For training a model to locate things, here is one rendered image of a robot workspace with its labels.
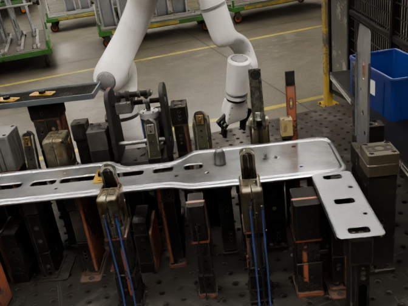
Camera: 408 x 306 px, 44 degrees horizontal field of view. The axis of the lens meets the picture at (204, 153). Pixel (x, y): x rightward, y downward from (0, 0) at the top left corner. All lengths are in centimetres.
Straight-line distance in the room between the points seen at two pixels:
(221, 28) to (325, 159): 62
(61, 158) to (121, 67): 42
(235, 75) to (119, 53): 42
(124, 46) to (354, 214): 103
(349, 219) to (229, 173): 37
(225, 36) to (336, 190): 75
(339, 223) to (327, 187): 16
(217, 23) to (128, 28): 31
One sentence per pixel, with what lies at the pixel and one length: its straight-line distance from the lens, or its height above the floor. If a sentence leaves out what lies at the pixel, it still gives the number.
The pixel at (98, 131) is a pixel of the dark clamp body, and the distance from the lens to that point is 157.
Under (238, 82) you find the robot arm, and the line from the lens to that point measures 180.
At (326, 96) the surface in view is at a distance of 458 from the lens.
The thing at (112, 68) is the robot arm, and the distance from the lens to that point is 182.
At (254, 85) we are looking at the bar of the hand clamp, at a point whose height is 117.
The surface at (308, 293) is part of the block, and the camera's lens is 138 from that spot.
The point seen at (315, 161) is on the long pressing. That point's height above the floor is 100.
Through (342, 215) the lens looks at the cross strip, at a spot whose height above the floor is 100.
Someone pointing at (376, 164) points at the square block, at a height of 103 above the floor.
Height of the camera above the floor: 162
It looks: 25 degrees down
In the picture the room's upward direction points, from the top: 8 degrees counter-clockwise
